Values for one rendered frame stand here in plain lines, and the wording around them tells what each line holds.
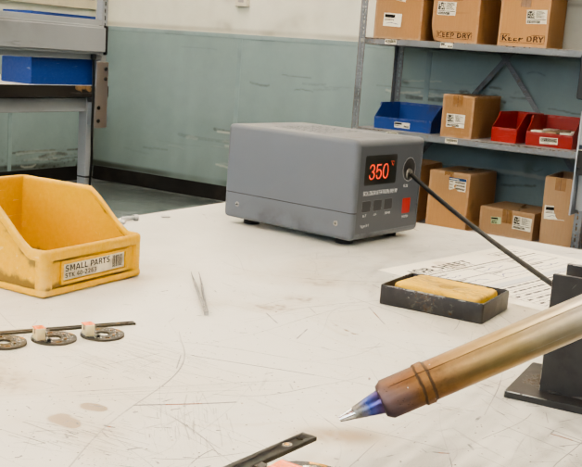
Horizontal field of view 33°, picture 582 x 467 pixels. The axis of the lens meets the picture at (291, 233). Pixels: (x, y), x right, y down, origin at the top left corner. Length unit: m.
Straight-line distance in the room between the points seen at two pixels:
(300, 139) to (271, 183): 0.05
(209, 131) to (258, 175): 5.13
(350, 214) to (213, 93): 5.18
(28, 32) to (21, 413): 2.91
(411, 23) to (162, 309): 4.28
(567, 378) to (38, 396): 0.26
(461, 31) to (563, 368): 4.30
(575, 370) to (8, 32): 2.88
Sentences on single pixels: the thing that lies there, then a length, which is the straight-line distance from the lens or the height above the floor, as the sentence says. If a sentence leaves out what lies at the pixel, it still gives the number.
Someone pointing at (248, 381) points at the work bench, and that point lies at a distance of 0.51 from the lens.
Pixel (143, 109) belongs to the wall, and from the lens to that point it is 6.38.
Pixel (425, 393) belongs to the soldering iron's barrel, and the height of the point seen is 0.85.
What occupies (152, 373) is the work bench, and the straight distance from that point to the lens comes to 0.52.
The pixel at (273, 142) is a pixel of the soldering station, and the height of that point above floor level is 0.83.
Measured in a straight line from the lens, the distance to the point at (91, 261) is 0.68.
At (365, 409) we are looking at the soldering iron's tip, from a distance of 0.20.
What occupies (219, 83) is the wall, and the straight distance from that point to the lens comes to 6.01.
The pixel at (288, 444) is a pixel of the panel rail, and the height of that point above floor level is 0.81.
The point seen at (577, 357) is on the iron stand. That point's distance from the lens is 0.52.
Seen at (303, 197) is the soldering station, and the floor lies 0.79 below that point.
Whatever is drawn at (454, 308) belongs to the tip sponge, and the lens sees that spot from 0.67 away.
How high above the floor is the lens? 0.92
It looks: 10 degrees down
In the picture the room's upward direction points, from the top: 4 degrees clockwise
